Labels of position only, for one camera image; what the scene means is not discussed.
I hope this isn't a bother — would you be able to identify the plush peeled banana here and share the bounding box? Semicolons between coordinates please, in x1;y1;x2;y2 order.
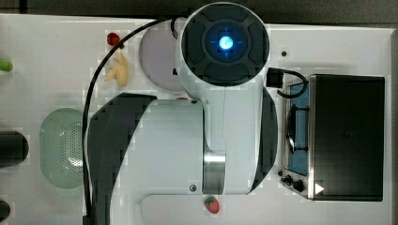
104;51;129;87

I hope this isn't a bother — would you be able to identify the red strawberry toy bottom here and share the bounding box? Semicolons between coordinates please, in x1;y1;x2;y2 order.
204;196;220;215

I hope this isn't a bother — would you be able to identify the black toaster oven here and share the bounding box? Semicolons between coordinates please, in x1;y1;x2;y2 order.
279;74;385;202

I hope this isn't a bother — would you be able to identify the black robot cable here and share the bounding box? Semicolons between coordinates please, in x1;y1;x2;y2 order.
81;17;179;219

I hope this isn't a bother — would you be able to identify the lilac round plate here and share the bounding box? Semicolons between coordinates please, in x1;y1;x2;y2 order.
139;20;183;92

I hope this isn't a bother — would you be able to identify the black cooking pot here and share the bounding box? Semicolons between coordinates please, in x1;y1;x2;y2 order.
0;131;29;168

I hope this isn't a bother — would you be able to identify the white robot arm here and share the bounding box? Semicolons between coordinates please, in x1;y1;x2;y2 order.
84;2;278;225

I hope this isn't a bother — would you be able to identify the green pear toy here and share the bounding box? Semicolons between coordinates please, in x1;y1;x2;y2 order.
0;59;13;72

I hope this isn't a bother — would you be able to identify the green perforated strainer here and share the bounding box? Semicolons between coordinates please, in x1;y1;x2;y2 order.
39;108;83;189

